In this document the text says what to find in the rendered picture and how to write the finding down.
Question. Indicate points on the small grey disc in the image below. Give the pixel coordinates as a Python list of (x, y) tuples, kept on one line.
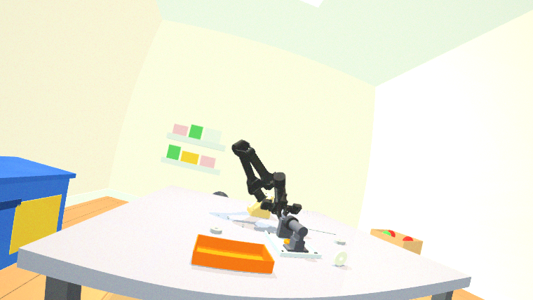
[(216, 229)]

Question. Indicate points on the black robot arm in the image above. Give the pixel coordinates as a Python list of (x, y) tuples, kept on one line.
[(277, 180)]

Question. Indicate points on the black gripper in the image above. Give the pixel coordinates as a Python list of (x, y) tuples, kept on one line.
[(281, 202)]

